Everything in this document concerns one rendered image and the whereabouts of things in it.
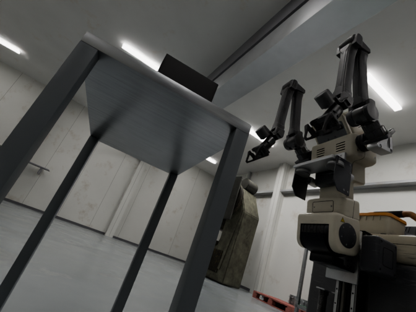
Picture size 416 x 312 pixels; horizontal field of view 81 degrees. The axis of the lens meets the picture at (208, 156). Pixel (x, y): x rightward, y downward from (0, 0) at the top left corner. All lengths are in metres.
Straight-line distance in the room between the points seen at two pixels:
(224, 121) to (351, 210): 0.81
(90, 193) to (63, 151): 1.95
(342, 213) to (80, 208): 10.28
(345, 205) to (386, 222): 0.29
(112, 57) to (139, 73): 0.07
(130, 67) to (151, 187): 10.90
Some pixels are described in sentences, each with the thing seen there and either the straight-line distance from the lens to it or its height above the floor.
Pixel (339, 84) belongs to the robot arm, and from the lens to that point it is 1.27.
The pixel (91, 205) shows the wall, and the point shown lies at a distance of 10.95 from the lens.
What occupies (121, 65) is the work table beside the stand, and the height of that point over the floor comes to 0.77.
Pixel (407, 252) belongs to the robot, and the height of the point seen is 0.73.
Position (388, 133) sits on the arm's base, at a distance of 1.30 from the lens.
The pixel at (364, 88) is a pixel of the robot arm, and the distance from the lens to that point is 1.36.
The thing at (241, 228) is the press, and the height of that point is 1.54.
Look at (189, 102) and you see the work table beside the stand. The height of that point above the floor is 0.77.
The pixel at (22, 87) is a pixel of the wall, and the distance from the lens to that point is 11.94.
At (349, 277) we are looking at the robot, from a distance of 1.34.
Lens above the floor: 0.44
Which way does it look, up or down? 22 degrees up
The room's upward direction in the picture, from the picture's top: 20 degrees clockwise
